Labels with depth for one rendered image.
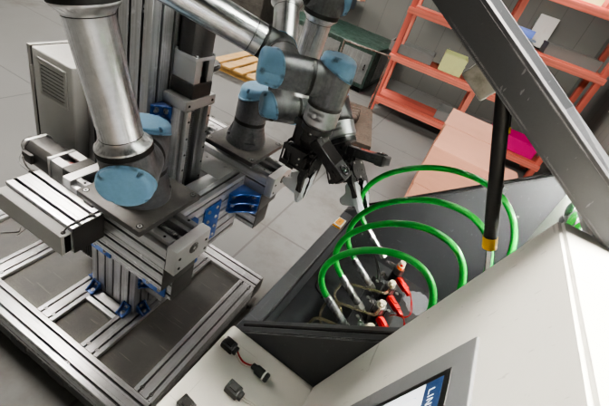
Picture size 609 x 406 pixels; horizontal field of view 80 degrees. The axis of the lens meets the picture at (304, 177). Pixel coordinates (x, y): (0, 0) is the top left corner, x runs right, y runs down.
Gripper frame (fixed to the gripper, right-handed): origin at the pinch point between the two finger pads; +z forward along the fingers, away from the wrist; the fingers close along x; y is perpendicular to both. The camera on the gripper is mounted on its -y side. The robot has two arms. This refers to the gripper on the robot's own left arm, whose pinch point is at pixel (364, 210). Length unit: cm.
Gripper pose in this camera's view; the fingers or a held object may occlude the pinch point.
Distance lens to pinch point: 97.2
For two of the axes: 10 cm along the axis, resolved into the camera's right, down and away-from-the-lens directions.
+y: -8.0, 1.8, 5.7
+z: 1.9, 9.8, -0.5
